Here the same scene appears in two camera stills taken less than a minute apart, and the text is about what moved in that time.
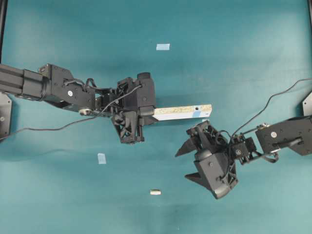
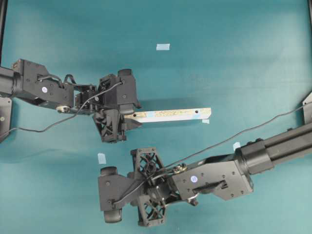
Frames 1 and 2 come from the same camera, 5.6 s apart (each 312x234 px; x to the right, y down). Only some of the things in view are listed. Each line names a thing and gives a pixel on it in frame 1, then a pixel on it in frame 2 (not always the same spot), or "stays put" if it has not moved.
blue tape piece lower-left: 101,158 stays put
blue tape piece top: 163,47 stays put
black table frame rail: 3,9 stays put
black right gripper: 207,138 to 157,187
